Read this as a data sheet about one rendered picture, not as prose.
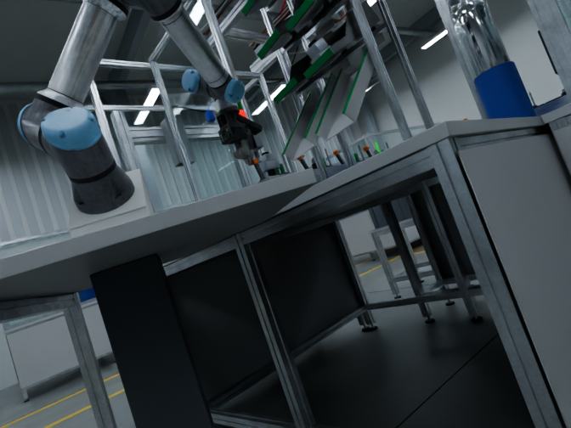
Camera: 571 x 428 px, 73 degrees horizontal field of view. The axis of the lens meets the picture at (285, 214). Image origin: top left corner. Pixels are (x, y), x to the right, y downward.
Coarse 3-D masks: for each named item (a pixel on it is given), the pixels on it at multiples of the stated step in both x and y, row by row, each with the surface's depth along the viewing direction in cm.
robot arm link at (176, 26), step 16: (128, 0) 94; (144, 0) 93; (160, 0) 93; (176, 0) 96; (160, 16) 96; (176, 16) 98; (176, 32) 102; (192, 32) 104; (192, 48) 107; (208, 48) 110; (192, 64) 113; (208, 64) 112; (208, 80) 117; (224, 80) 119; (224, 96) 122; (240, 96) 124
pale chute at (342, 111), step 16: (368, 64) 111; (336, 80) 121; (352, 80) 122; (368, 80) 109; (336, 96) 119; (352, 96) 104; (336, 112) 117; (352, 112) 102; (320, 128) 112; (336, 128) 110
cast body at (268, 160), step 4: (264, 152) 143; (268, 152) 144; (264, 156) 142; (268, 156) 142; (272, 156) 144; (264, 160) 143; (268, 160) 142; (272, 160) 143; (276, 160) 144; (264, 164) 141; (268, 164) 141; (272, 164) 142; (276, 164) 144; (264, 168) 142; (268, 168) 141; (272, 168) 142; (276, 168) 145
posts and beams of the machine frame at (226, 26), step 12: (240, 0) 211; (240, 12) 215; (228, 24) 222; (228, 36) 233; (240, 36) 237; (252, 36) 244; (264, 36) 251; (264, 60) 276; (276, 60) 274; (288, 60) 270; (300, 96) 267; (324, 156) 265
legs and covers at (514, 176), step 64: (448, 192) 74; (512, 192) 85; (192, 256) 148; (256, 256) 126; (320, 256) 256; (448, 256) 216; (512, 256) 74; (192, 320) 186; (256, 320) 209; (320, 320) 239; (512, 320) 70
